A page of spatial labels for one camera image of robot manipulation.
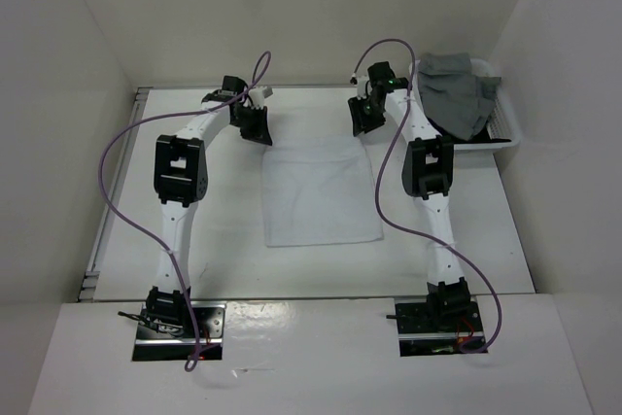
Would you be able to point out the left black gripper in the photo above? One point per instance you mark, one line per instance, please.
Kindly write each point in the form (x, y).
(260, 133)

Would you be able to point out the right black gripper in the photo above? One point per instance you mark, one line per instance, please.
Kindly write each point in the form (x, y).
(360, 122)

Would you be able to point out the white skirt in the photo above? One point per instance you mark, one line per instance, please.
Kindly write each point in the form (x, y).
(318, 192)

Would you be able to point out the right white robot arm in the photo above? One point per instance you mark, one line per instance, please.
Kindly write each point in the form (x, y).
(426, 176)

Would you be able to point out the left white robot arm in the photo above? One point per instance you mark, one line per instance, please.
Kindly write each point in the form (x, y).
(181, 182)

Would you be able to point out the grey skirt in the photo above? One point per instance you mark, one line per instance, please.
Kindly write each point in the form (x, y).
(453, 97)

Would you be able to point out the black skirt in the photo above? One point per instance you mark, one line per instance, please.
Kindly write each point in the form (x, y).
(495, 133)

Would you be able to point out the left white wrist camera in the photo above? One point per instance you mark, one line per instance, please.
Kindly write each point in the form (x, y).
(257, 96)

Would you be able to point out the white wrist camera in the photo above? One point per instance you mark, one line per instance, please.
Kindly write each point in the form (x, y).
(257, 96)
(364, 86)

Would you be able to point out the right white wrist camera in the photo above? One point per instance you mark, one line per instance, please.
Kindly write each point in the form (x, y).
(364, 86)

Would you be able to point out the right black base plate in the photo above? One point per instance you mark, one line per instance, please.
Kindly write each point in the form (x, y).
(419, 334)

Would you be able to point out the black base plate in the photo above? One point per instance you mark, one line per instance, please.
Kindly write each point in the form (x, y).
(158, 341)
(419, 334)

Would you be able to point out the aluminium table edge rail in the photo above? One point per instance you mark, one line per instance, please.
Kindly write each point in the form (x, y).
(98, 251)

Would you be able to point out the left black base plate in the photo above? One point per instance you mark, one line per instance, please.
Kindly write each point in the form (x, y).
(158, 341)

